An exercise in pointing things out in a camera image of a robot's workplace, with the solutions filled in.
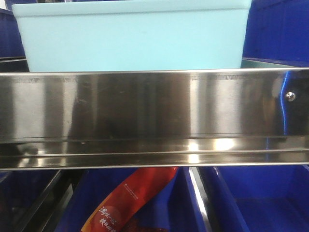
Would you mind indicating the light blue plastic bin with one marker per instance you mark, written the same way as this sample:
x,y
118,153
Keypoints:
x,y
133,35

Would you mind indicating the dark blue bin lower middle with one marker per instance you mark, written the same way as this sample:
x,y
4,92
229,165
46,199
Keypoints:
x,y
174,209

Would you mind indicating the dark blue bin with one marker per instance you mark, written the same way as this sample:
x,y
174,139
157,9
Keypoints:
x,y
10,40
259,198
278,30
174,209

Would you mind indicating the dark blue bin lower right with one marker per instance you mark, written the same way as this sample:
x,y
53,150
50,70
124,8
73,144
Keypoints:
x,y
259,198

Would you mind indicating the dark blue bin upper right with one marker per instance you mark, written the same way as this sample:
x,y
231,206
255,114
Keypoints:
x,y
278,30

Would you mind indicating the dark blue bin upper left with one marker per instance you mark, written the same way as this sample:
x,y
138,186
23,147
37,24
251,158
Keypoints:
x,y
10,40

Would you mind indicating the steel divider bar lower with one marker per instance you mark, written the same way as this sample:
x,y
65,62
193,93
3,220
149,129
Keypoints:
x,y
204,203

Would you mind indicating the red snack package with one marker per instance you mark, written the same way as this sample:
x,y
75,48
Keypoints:
x,y
127,198

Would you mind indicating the steel bar lower left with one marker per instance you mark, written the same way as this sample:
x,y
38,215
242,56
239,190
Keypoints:
x,y
46,210

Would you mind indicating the stainless steel shelf rail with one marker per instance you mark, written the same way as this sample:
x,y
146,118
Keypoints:
x,y
145,119

